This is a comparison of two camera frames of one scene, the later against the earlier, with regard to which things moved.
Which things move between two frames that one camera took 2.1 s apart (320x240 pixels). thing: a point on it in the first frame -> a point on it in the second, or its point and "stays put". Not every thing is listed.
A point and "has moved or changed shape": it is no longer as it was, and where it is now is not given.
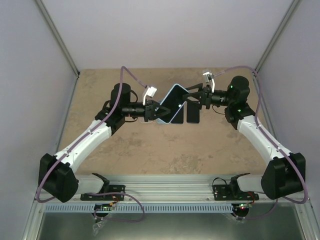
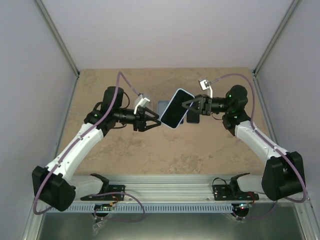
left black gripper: x=150 y=109 -> x=140 y=121
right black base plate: x=225 y=192 stays put
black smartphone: x=173 y=101 has moved or changed shape
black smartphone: x=192 y=112 stays put
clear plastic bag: x=96 y=226 stays put
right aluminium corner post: x=286 y=19 stays put
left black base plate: x=111 y=188 stays put
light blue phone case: x=160 y=121 -> x=162 y=105
